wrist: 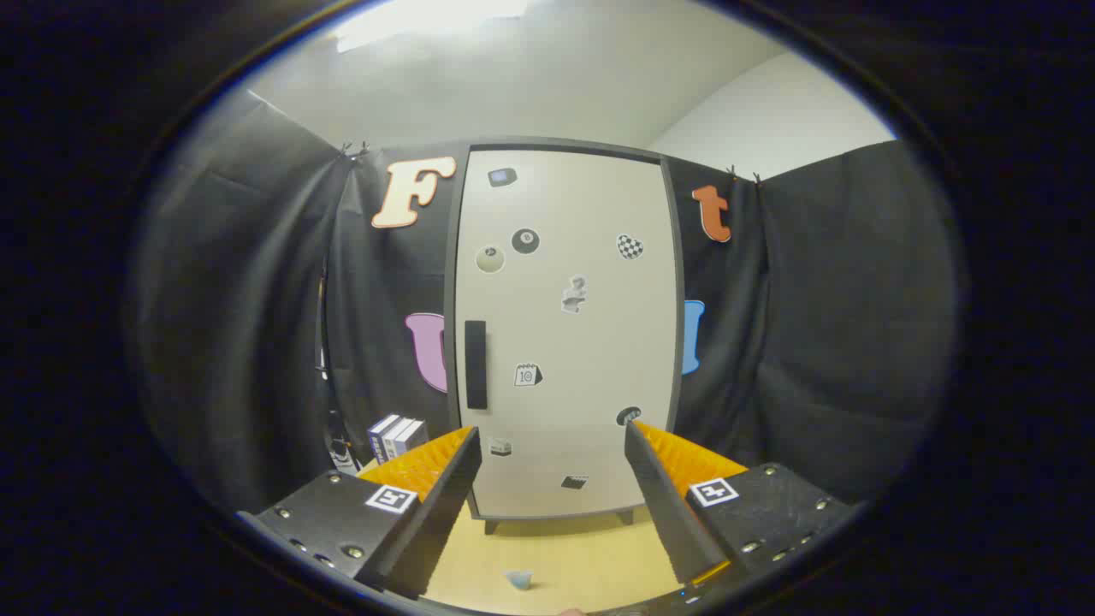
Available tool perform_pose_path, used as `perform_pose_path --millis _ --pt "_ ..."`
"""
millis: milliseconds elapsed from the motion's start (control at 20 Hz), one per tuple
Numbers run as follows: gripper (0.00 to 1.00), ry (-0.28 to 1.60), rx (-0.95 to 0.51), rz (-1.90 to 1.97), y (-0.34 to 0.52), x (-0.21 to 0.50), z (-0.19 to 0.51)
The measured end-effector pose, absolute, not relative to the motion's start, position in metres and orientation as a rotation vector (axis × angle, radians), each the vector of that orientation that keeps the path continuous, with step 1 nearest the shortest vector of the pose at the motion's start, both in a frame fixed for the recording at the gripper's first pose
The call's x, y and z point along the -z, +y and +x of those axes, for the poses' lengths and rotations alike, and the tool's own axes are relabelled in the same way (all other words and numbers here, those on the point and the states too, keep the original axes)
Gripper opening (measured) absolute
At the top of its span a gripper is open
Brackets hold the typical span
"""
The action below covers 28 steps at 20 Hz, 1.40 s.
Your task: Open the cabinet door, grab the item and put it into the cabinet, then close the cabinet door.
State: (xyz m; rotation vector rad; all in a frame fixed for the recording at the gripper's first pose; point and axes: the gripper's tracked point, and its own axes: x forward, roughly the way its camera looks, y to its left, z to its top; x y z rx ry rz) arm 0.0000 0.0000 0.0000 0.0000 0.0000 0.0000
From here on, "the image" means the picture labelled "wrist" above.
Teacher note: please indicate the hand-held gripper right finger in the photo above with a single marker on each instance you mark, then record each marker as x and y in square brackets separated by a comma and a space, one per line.
[663, 513]

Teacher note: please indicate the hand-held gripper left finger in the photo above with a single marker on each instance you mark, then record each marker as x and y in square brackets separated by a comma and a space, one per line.
[445, 513]

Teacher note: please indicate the white blue cosmetic tube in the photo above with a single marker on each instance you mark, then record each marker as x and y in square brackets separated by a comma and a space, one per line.
[518, 579]

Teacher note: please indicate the grey cabinet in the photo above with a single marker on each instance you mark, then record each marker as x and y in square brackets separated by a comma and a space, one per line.
[451, 274]

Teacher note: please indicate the black backdrop cloth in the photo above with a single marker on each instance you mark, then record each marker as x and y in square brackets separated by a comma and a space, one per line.
[257, 299]

